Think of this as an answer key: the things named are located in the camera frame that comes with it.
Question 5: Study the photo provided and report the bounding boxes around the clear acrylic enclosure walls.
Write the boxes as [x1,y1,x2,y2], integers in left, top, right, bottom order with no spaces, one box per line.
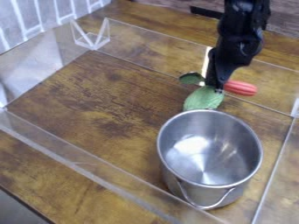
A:
[0,16,299,224]

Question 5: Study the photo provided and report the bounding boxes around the orange handled metal spoon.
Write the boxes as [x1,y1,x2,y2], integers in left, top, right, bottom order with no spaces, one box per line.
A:
[178,71,259,97]

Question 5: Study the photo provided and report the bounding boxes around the stainless steel pot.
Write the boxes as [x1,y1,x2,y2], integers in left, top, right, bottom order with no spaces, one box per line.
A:
[156,109,263,210]

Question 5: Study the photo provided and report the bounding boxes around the green bumpy toy gourd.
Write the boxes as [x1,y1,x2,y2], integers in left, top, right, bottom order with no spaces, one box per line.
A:
[183,86,224,111]

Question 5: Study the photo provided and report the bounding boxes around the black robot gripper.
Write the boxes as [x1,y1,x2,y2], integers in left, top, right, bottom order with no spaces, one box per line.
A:
[206,0,271,91]

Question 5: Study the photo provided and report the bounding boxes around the clear acrylic corner bracket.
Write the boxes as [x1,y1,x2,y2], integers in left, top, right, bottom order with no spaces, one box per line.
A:
[70,18,110,51]

